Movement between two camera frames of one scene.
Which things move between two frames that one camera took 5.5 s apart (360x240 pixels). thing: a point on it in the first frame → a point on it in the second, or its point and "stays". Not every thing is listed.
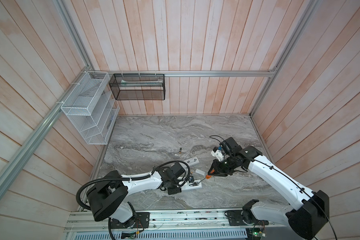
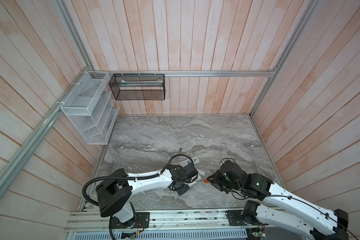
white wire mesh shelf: x=92 y=107 stays
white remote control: x=192 y=161 stays
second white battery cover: x=200 y=172 stays
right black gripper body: x=225 y=165 → x=218 y=180
